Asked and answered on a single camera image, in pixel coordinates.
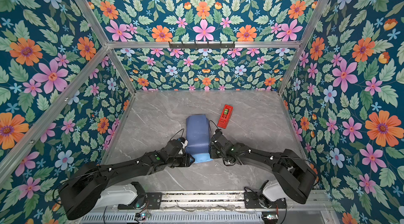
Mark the red tape dispenser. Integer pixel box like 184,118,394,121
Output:
217,105,233,129

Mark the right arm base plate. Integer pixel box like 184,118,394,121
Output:
244,191,287,210

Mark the black hook rail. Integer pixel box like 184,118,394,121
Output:
168,42,236,49

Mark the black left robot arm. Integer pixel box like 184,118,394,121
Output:
58,138,195,220

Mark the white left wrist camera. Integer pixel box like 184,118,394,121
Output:
180,137,188,148

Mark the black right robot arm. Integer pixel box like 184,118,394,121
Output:
209,129,318,205

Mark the aluminium mounting rail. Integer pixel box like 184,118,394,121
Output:
72,190,335,213

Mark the white cable duct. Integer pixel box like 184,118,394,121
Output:
81,212,264,224

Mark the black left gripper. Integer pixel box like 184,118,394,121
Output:
167,152,198,168

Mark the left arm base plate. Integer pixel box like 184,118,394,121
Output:
118,192,163,210

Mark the light blue wrapping paper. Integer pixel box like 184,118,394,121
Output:
186,114,212,164

